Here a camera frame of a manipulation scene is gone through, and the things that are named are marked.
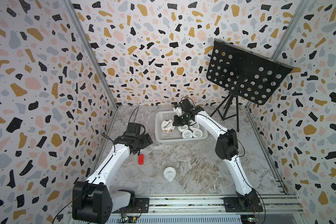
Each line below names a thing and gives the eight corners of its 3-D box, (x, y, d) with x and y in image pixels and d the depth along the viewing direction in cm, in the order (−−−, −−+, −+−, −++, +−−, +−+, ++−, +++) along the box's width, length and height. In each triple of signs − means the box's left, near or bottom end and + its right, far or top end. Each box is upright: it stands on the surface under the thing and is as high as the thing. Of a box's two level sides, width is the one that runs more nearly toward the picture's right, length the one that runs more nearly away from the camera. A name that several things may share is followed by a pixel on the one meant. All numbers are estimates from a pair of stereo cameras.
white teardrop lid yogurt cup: (162, 177, 85) (161, 173, 80) (168, 168, 89) (168, 164, 84) (171, 184, 83) (171, 180, 78) (177, 174, 87) (177, 170, 81)
